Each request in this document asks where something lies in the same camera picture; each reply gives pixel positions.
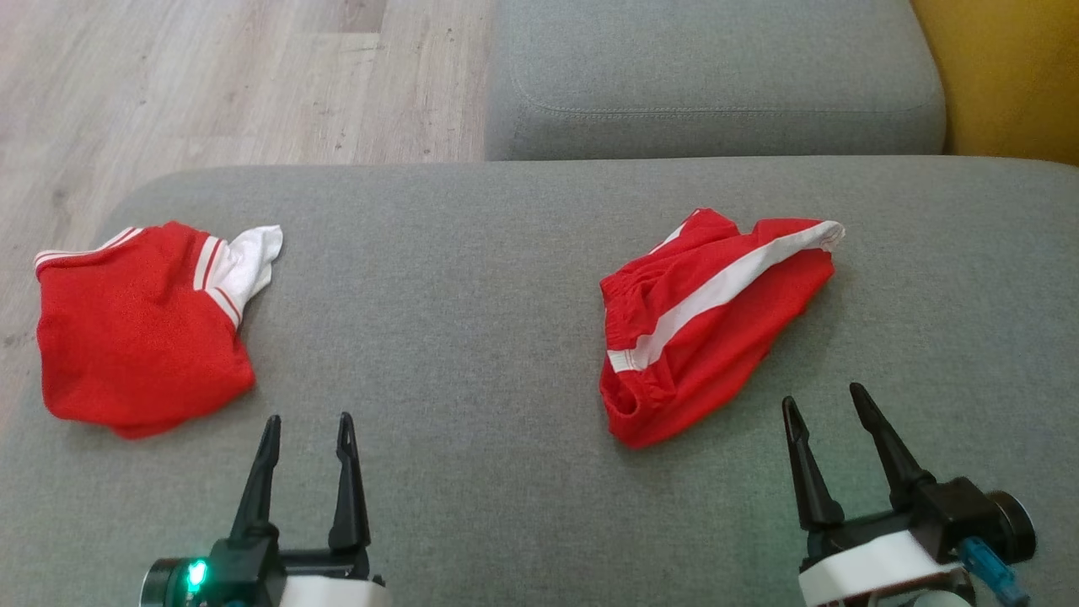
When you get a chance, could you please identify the red shirt with white sleeves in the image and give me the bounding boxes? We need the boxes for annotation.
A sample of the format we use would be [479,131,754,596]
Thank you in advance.
[34,221,284,441]

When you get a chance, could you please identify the red shorts with white stripe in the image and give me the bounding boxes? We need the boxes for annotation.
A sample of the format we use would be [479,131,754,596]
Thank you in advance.
[599,207,845,449]

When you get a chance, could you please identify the blue right cable connector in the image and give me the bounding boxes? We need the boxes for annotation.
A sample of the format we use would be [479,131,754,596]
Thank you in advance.
[957,537,1031,607]

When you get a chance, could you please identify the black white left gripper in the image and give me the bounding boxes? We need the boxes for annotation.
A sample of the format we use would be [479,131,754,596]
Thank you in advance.
[207,411,394,607]

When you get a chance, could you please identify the grey sofa back cushion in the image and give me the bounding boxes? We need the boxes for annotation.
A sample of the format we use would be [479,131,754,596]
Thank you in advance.
[485,0,947,162]

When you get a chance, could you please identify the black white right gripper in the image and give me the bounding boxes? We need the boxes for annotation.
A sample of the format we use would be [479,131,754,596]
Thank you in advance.
[781,382,967,607]

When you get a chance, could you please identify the large grey sofa seat cushion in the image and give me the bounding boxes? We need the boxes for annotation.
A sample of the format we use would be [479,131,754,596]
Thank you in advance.
[0,156,1079,607]

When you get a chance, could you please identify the large yellow sofa back cushion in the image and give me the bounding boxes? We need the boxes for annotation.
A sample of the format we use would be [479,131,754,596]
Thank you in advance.
[909,0,1079,167]

